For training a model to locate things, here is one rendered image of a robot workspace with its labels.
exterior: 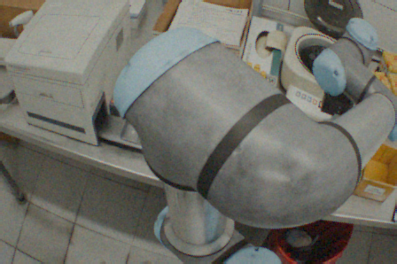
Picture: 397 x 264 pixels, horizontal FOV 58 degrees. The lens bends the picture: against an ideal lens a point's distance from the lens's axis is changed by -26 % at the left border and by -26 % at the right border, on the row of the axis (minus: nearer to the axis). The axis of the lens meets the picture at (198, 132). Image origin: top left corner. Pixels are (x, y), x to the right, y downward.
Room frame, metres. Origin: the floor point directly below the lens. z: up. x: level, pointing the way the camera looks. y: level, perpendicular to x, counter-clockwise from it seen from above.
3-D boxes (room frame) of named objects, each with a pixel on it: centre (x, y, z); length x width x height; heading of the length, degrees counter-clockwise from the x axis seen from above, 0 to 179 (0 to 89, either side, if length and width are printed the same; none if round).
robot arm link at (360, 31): (0.57, -0.31, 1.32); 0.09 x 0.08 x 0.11; 136
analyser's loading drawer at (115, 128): (0.59, 0.18, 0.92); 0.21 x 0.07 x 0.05; 79
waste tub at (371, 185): (0.50, -0.51, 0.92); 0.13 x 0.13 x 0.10; 76
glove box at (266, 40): (0.90, -0.18, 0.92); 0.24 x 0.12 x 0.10; 169
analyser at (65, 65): (0.72, 0.35, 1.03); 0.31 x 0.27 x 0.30; 79
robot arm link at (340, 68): (0.49, -0.26, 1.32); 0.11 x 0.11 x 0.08; 46
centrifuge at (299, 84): (0.82, -0.35, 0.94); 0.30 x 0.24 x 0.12; 160
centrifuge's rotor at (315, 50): (0.84, -0.35, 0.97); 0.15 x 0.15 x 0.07
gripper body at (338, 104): (0.58, -0.31, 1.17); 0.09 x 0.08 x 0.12; 81
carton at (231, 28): (0.95, 0.00, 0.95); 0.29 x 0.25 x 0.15; 169
